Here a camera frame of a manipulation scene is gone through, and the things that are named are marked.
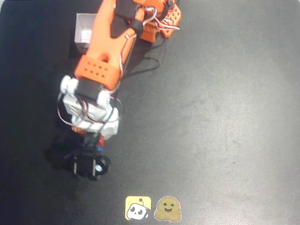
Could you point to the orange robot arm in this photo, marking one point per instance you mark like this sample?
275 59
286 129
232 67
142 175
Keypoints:
103 47

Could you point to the orange arm base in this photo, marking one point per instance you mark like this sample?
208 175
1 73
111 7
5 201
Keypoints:
164 23

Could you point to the blue cube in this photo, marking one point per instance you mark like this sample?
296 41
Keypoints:
100 149

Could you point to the hugging face emoji sticker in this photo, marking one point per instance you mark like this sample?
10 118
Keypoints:
167 209

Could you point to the black table mat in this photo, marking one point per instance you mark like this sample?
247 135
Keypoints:
211 117

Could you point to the red cube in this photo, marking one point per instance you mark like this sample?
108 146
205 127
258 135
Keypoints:
101 141

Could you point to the yellow robot cartoon sticker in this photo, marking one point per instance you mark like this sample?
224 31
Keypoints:
138 207

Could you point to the white open cardboard box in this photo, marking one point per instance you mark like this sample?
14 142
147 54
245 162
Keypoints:
83 30

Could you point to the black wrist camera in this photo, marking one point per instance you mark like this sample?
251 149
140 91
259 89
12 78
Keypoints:
90 165

